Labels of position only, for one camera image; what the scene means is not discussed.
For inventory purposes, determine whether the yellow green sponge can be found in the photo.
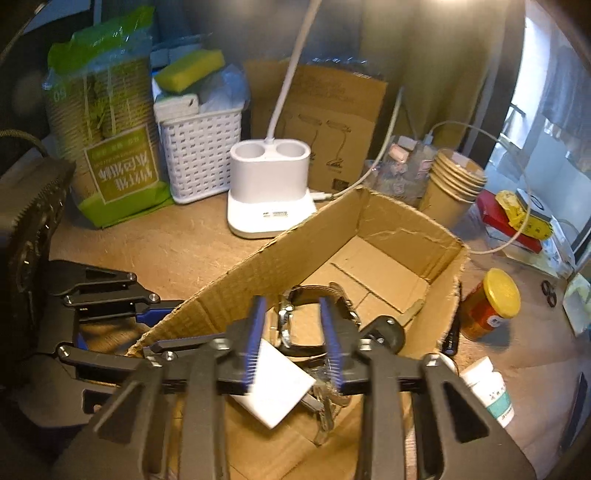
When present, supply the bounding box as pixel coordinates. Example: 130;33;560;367
154;48;227;93

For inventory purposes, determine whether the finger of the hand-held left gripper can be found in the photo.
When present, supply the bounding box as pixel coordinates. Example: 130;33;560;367
54;336;228;395
48;260;185;326

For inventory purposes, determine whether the white cable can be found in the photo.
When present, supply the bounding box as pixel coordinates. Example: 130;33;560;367
309;88;407;201
422;121;534;257

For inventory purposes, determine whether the metal key bunch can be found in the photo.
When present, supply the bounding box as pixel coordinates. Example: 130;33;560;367
300;360;356;444

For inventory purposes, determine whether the black braided cable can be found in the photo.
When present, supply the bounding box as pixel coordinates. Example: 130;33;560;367
0;130;51;160

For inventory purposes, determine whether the white woven plastic basket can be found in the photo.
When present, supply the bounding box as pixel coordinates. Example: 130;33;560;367
154;106;245;205

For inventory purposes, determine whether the red book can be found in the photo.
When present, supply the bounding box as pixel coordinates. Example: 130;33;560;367
475;190;543;254

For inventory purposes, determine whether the white grey flat device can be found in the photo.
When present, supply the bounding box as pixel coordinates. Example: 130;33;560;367
516;189;552;222

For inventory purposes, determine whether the flat cardboard lamp box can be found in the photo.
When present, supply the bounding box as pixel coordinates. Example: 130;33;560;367
243;60;389;195

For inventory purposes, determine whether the black smartphone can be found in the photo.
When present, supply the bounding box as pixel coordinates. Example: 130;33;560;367
556;371;588;455

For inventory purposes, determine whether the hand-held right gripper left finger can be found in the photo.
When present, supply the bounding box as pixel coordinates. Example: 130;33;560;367
53;295;269;480

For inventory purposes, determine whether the green packet of paper cups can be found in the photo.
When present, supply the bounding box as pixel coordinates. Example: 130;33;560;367
44;9;174;230

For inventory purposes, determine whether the yellow curtain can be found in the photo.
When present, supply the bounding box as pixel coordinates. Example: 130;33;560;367
360;0;527;153

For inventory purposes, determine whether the stack of brown paper cups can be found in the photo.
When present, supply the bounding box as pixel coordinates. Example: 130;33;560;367
418;148;488;227

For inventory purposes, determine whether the black pen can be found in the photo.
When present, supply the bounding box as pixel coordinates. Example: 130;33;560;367
441;318;462;356

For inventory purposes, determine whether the white tissue packet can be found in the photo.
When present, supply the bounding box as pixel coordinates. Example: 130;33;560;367
154;92;200;123

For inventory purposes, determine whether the clear plastic bag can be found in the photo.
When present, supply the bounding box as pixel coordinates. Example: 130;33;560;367
198;62;252;114

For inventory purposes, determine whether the pale green tissue pack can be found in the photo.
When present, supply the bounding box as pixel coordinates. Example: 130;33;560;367
562;272;591;337

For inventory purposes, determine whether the wristwatch with dark strap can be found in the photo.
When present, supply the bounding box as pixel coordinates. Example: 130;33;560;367
274;284;365;356

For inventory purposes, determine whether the white desk lamp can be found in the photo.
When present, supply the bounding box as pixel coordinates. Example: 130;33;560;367
226;0;321;241

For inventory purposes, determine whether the red can with yellow lid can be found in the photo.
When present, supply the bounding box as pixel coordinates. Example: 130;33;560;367
459;268;522;342

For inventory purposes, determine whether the yellow printed packet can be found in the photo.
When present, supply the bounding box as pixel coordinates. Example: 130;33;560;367
495;190;552;241

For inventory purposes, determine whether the white charger adapter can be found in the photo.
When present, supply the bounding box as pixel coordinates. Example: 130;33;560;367
231;339;317;429

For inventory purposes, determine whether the black car key fob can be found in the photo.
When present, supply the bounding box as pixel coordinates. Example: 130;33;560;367
358;300;426;356

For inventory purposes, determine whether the white plastic bag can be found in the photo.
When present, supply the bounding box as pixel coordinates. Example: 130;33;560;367
538;219;578;278

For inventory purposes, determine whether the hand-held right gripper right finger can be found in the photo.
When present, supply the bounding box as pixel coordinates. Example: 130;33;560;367
318;295;539;480

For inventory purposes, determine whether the white medicine bottle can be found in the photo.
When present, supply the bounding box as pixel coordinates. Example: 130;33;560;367
459;357;515;428

